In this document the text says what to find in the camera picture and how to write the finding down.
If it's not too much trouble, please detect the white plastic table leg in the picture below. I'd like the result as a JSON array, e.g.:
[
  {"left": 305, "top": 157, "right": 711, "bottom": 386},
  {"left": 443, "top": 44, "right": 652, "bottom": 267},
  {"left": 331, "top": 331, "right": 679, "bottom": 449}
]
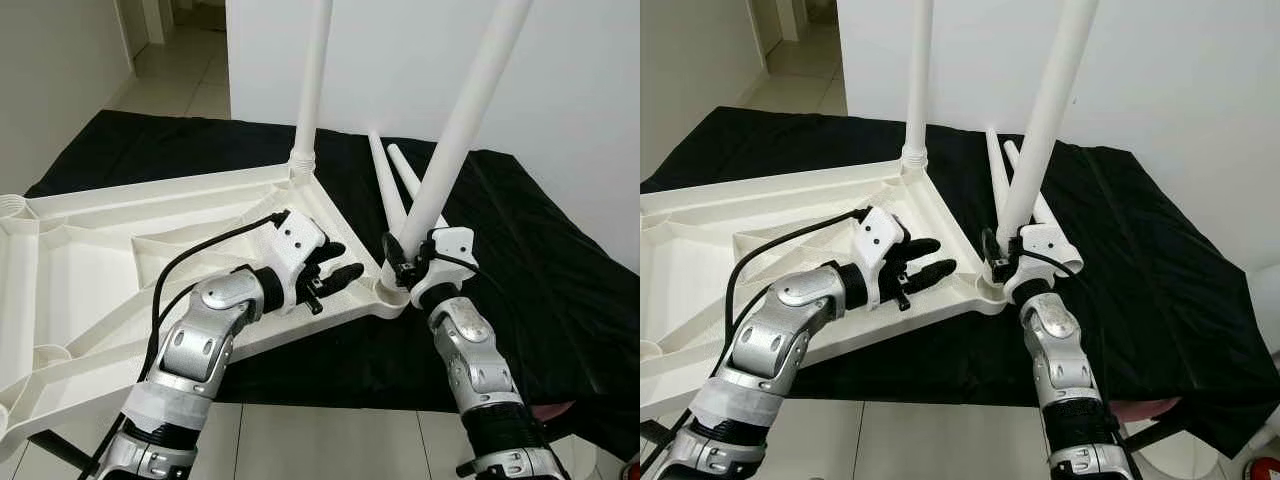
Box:
[
  {"left": 996, "top": 0, "right": 1102, "bottom": 256},
  {"left": 903, "top": 0, "right": 936, "bottom": 179},
  {"left": 386, "top": 144, "right": 479, "bottom": 271},
  {"left": 985, "top": 127, "right": 1011, "bottom": 226},
  {"left": 289, "top": 0, "right": 335, "bottom": 183},
  {"left": 393, "top": 0, "right": 535, "bottom": 263},
  {"left": 1003, "top": 139, "right": 1086, "bottom": 271},
  {"left": 367, "top": 129, "right": 409, "bottom": 236}
]

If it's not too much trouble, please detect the white plastic table top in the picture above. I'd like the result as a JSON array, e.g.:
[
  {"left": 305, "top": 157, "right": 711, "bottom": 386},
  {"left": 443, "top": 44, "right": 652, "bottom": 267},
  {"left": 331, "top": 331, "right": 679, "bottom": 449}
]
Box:
[
  {"left": 0, "top": 163, "right": 409, "bottom": 446},
  {"left": 640, "top": 160, "right": 1006, "bottom": 421}
]

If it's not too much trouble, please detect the black table cloth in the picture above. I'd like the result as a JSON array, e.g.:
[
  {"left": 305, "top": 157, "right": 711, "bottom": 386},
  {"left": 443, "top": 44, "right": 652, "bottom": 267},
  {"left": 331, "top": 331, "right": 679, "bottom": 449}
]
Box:
[
  {"left": 25, "top": 108, "right": 641, "bottom": 461},
  {"left": 640, "top": 105, "right": 1280, "bottom": 456}
]

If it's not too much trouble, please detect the black metal table leg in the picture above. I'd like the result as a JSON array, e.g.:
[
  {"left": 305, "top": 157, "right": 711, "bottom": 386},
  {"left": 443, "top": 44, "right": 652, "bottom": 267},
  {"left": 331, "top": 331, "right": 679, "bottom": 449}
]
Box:
[
  {"left": 640, "top": 420, "right": 691, "bottom": 447},
  {"left": 1120, "top": 420, "right": 1191, "bottom": 452},
  {"left": 35, "top": 430, "right": 96, "bottom": 477}
]

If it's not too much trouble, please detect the white rounded appliance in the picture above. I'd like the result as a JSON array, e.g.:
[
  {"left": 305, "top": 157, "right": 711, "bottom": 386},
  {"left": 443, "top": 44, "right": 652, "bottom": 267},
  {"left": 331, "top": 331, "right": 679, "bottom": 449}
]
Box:
[{"left": 1252, "top": 318, "right": 1280, "bottom": 401}]

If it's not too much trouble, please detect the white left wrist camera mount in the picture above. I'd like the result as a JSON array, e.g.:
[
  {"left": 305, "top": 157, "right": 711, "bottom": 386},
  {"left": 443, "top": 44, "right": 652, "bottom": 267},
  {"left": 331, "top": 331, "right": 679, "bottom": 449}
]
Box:
[
  {"left": 262, "top": 208, "right": 329, "bottom": 313},
  {"left": 850, "top": 205, "right": 911, "bottom": 309}
]

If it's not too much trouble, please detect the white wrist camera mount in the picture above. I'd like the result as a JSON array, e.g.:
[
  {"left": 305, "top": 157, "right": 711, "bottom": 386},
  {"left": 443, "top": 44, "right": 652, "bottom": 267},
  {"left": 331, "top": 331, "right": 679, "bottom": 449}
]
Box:
[
  {"left": 410, "top": 227, "right": 479, "bottom": 306},
  {"left": 850, "top": 205, "right": 911, "bottom": 309},
  {"left": 262, "top": 208, "right": 329, "bottom": 313},
  {"left": 1005, "top": 225, "right": 1066, "bottom": 301}
]

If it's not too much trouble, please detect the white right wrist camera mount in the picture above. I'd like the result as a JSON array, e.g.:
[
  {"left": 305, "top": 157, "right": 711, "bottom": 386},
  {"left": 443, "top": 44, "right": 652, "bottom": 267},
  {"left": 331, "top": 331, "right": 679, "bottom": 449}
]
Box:
[
  {"left": 1005, "top": 225, "right": 1066, "bottom": 301},
  {"left": 410, "top": 227, "right": 479, "bottom": 306}
]

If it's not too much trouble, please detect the white door frame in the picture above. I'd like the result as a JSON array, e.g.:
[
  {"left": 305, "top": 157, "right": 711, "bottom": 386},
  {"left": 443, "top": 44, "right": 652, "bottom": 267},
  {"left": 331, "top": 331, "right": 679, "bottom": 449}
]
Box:
[
  {"left": 750, "top": 0, "right": 806, "bottom": 41},
  {"left": 115, "top": 0, "right": 171, "bottom": 46}
]

